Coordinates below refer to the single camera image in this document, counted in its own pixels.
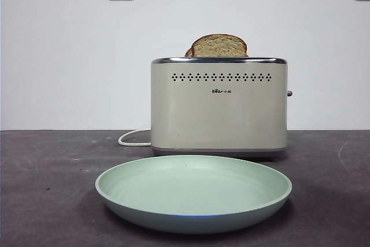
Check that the pale green plate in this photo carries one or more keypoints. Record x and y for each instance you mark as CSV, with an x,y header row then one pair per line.
x,y
190,189

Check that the small wholemeal bread slice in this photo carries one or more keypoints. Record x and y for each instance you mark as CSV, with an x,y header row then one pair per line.
x,y
188,53

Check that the large wholemeal bread slice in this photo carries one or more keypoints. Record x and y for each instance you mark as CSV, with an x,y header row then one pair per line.
x,y
219,47

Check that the cream steel toaster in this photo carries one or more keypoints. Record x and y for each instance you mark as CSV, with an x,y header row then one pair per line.
x,y
216,114

